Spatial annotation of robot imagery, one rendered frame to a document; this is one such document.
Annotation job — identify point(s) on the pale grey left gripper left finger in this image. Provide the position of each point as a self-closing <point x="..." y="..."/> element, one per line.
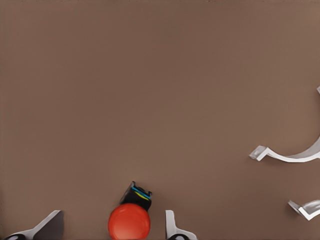
<point x="50" y="225"/>

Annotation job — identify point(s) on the pale finger of the right gripper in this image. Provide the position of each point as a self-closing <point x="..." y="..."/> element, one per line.
<point x="311" y="210"/>
<point x="295" y="158"/>

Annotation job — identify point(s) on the red push button black base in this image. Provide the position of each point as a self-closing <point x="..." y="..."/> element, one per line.
<point x="128" y="222"/>

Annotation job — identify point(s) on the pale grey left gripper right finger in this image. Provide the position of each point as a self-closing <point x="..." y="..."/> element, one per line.
<point x="170" y="222"/>

